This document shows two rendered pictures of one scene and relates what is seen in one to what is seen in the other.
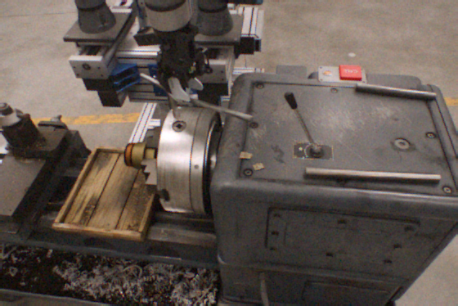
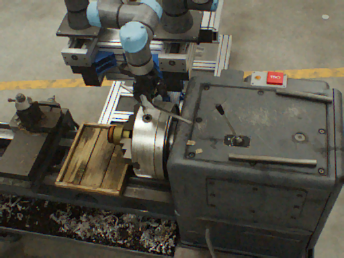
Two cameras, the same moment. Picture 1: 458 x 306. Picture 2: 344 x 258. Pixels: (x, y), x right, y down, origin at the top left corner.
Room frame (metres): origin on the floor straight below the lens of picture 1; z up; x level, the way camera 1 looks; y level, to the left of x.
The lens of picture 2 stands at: (-0.28, -0.10, 2.41)
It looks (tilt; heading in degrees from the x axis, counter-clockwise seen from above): 52 degrees down; 8
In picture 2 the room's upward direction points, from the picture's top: 9 degrees counter-clockwise
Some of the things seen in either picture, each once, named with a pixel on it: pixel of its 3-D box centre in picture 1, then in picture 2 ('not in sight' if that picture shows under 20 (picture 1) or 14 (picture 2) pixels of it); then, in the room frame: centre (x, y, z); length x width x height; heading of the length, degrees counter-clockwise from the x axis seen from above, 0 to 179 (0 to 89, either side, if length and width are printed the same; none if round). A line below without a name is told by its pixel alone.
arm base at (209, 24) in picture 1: (213, 14); (177, 15); (1.33, 0.02, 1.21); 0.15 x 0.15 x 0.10
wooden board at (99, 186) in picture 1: (117, 188); (100, 156); (0.76, 0.40, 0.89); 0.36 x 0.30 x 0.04; 169
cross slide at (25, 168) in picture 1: (25, 165); (31, 138); (0.84, 0.73, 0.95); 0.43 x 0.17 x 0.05; 169
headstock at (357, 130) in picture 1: (325, 170); (254, 150); (0.64, -0.28, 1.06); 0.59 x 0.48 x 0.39; 79
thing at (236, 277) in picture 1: (300, 262); (246, 218); (0.64, -0.28, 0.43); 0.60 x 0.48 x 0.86; 79
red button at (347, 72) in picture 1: (349, 74); (275, 78); (0.83, -0.37, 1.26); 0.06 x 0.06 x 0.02; 79
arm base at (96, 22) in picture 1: (94, 12); (80, 12); (1.42, 0.51, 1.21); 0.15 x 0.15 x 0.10
